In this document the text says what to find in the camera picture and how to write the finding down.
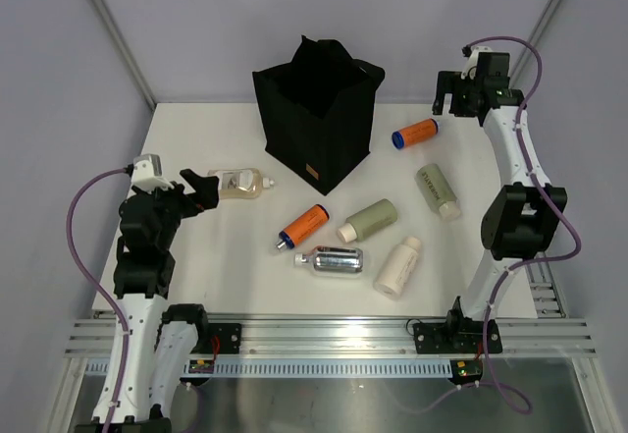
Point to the aluminium mounting rail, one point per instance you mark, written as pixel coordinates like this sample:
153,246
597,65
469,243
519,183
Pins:
552,334

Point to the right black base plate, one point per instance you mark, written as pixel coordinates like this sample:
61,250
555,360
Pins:
466,338

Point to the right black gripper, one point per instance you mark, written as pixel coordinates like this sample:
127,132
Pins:
446,81

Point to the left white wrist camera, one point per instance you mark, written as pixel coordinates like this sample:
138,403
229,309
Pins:
146,173

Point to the silver metallic bottle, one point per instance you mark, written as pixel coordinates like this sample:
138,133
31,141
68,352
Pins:
332,261

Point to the green Murrayle bottle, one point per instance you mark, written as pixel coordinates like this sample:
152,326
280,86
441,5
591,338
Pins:
437,192

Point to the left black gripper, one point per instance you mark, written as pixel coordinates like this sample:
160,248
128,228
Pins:
205,189

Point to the green bottle white cap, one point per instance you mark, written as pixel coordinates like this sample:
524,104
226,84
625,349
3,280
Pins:
367,222

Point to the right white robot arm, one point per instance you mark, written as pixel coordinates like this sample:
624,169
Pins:
522,219

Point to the black canvas bag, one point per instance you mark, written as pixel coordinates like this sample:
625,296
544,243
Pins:
317,111

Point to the cream white bottle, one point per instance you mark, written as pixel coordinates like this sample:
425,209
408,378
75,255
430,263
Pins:
398,268

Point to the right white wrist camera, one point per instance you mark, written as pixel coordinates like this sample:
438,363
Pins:
470,68

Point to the white slotted cable duct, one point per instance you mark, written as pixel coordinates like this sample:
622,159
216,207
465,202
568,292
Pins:
319,368

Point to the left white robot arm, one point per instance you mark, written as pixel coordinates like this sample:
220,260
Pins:
153,338

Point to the orange bottle silver pump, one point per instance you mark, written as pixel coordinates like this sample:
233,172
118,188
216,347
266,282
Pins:
302,228

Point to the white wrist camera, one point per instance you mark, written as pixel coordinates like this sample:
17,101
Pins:
470,68
146,173

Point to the clear amber soap bottle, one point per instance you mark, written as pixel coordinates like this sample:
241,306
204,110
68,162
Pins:
244,183

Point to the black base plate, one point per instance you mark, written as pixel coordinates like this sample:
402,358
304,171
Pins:
219,338
466,338

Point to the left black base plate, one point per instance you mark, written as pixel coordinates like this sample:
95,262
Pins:
219,338

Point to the orange bottle blue cap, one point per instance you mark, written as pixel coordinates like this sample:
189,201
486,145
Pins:
415,133

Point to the right aluminium frame post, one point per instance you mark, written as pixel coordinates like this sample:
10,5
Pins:
552,1

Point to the left aluminium frame post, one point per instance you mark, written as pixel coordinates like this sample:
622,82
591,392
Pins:
116,39

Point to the aluminium frame post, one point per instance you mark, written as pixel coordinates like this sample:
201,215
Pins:
552,1
116,39

